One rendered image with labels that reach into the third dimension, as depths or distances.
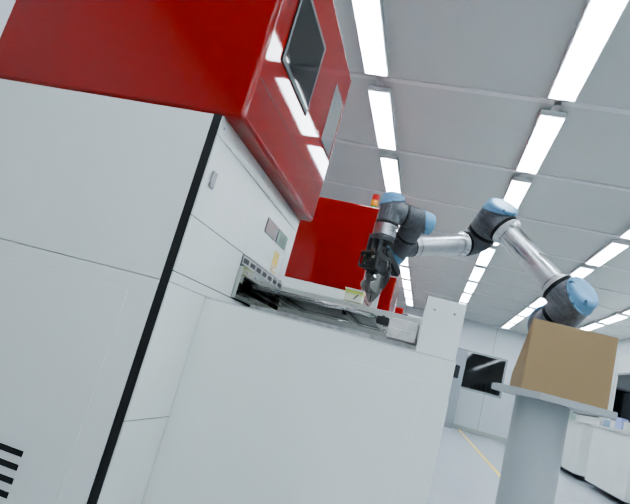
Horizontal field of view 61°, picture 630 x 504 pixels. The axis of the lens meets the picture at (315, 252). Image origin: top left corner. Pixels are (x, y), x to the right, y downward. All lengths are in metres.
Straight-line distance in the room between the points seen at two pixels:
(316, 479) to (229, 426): 0.23
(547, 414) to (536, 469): 0.16
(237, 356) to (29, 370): 0.45
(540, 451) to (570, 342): 0.33
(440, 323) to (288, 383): 0.39
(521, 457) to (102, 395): 1.20
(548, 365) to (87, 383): 1.26
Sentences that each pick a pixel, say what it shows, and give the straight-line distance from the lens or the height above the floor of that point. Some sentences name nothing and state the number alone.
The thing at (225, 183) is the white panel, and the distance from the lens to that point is 1.35.
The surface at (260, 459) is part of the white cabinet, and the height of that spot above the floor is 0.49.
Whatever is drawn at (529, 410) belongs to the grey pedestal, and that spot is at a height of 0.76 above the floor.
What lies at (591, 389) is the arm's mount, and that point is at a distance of 1.81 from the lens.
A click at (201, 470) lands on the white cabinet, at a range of 1.37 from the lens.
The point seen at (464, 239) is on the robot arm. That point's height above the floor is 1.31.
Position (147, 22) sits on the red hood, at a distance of 1.52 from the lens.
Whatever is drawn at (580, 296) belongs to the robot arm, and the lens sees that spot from 1.88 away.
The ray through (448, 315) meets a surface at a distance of 1.34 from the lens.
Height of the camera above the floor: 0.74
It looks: 11 degrees up
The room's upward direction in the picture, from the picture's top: 15 degrees clockwise
